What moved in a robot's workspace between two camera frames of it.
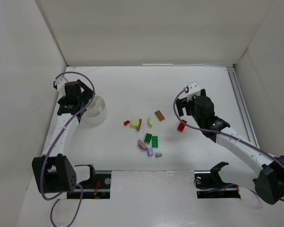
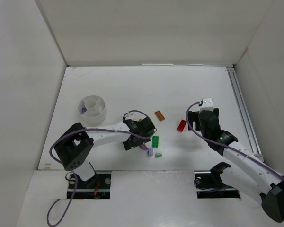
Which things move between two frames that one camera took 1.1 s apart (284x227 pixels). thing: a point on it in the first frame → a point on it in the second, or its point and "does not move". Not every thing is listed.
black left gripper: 85,95 → 134,142
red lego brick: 181,126 does not move
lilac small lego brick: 150,151 does not move
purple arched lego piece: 142,145 does not move
